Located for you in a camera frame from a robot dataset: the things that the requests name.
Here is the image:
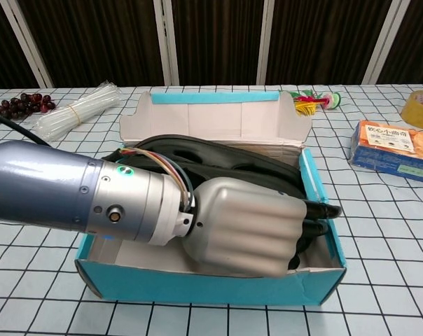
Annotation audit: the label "white screen frame post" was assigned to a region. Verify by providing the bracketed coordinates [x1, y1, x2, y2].
[0, 0, 55, 88]
[153, 0, 180, 87]
[256, 0, 279, 86]
[362, 0, 404, 85]

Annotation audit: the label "black pleated curtain panel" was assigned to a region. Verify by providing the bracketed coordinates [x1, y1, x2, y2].
[375, 0, 423, 85]
[17, 0, 165, 88]
[265, 0, 394, 85]
[171, 0, 267, 87]
[0, 0, 44, 90]

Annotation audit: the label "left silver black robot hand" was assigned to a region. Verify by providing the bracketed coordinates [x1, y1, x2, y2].
[181, 176, 342, 279]

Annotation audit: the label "colourful feather shuttlecock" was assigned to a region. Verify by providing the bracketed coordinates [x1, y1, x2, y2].
[279, 89, 342, 116]

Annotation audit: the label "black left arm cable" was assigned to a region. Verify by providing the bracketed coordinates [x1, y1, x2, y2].
[0, 108, 53, 148]

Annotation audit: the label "dark red grape bunch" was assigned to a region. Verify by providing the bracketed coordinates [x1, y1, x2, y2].
[0, 92, 57, 125]

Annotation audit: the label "black rubber slipper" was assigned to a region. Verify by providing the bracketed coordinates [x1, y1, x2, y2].
[108, 143, 309, 270]
[136, 134, 302, 176]

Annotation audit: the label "clear plastic straw bundle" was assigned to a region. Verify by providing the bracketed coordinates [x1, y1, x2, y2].
[32, 80, 123, 133]

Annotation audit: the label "light blue shoe box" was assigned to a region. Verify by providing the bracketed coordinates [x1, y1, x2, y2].
[74, 89, 347, 307]

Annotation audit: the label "yellow packing tape roll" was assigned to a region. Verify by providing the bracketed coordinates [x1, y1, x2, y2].
[400, 90, 423, 127]

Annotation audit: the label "coloured left wrist wires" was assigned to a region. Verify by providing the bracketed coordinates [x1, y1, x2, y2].
[115, 146, 197, 211]

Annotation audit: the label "orange blue biscuit box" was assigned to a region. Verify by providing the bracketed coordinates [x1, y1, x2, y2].
[347, 120, 423, 185]

